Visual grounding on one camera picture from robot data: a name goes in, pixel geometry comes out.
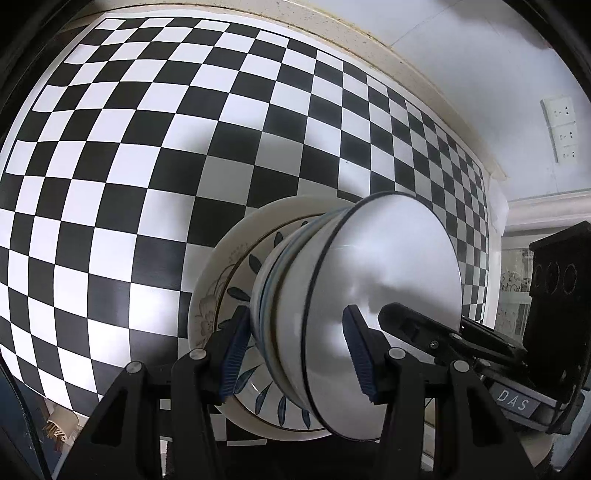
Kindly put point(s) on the white plate blue leaf rim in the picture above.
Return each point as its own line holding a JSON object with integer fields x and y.
{"x": 272, "y": 408}

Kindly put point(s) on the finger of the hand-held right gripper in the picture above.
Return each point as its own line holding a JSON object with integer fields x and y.
{"x": 494, "y": 346}
{"x": 415, "y": 327}

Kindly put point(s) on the patterned glass door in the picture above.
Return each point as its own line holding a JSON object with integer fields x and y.
{"x": 517, "y": 272}

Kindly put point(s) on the black white checkered mat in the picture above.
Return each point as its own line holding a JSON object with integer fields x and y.
{"x": 115, "y": 184}

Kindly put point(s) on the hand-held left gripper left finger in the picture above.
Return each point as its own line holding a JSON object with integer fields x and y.
{"x": 233, "y": 355}

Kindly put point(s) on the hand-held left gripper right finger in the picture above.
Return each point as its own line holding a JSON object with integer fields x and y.
{"x": 362, "y": 360}

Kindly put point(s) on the white bowl blue pattern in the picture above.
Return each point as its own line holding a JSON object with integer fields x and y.
{"x": 262, "y": 300}

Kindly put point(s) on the white wall socket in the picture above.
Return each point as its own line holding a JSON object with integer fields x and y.
{"x": 561, "y": 129}

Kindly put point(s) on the white plate grey floral print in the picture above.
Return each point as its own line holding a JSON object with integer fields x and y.
{"x": 207, "y": 295}

